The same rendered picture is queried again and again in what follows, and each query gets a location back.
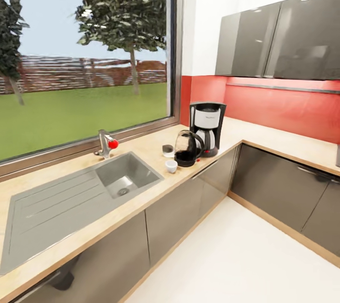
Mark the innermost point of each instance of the coffee maker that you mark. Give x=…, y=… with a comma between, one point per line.
x=206, y=121

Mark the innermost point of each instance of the electric kettle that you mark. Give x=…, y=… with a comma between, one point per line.
x=186, y=148

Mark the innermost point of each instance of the coffee cup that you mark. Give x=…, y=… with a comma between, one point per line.
x=171, y=166

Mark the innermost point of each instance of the cabinet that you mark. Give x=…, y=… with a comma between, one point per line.
x=106, y=271
x=302, y=197
x=289, y=39

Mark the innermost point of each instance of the paper coffee filter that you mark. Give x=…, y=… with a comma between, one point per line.
x=168, y=150

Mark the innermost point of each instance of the fixed window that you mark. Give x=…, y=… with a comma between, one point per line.
x=69, y=68

